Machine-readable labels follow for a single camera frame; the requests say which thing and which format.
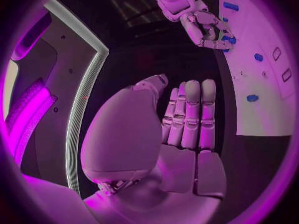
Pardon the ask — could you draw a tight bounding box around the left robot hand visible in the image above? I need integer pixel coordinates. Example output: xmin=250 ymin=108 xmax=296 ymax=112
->
xmin=80 ymin=73 xmax=228 ymax=224

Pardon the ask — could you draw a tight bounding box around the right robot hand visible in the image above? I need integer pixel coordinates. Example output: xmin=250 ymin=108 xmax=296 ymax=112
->
xmin=178 ymin=9 xmax=237 ymax=50

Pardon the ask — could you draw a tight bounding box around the white task board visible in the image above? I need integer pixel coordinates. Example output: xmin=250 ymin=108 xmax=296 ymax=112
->
xmin=218 ymin=0 xmax=298 ymax=137

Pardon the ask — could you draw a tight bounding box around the blue long cylinder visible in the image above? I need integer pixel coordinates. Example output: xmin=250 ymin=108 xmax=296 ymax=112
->
xmin=222 ymin=1 xmax=240 ymax=12

